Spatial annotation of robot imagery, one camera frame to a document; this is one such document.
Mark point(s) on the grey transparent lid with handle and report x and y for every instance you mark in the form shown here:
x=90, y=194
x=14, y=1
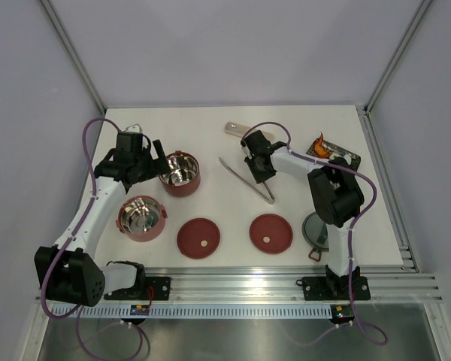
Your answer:
x=315, y=233

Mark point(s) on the dark red lid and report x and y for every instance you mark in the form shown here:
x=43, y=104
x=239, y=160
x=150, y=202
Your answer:
x=271, y=233
x=198, y=238

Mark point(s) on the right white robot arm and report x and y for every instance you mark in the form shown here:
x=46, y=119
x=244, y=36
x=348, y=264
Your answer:
x=337, y=197

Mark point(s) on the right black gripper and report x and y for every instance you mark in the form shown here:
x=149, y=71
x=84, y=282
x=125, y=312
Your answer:
x=259, y=177

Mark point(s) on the black floral food tray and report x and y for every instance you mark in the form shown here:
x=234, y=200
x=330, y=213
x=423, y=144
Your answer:
x=353, y=160

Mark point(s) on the dark red steel bowl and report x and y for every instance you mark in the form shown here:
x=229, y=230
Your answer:
x=186, y=174

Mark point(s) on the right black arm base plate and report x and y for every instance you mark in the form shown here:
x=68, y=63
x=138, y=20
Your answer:
x=322, y=288

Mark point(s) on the pink steel bowl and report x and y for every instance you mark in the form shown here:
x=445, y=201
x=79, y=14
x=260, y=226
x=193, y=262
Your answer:
x=141, y=218

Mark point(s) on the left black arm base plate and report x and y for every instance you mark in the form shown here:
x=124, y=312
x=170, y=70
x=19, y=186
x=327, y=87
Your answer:
x=156, y=287

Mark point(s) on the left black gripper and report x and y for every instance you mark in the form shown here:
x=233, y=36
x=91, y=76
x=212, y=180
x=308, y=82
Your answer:
x=157, y=167

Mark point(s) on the metal tongs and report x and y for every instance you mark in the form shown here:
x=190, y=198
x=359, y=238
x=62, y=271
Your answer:
x=268, y=196

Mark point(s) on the orange shrimp on tray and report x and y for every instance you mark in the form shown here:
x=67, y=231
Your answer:
x=318, y=148

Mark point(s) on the white slotted cable duct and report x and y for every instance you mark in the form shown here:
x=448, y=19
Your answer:
x=207, y=312

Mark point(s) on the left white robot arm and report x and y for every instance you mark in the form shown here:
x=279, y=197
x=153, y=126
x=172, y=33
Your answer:
x=67, y=271

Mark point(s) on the aluminium front rail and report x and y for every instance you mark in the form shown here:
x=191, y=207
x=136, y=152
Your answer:
x=274, y=285

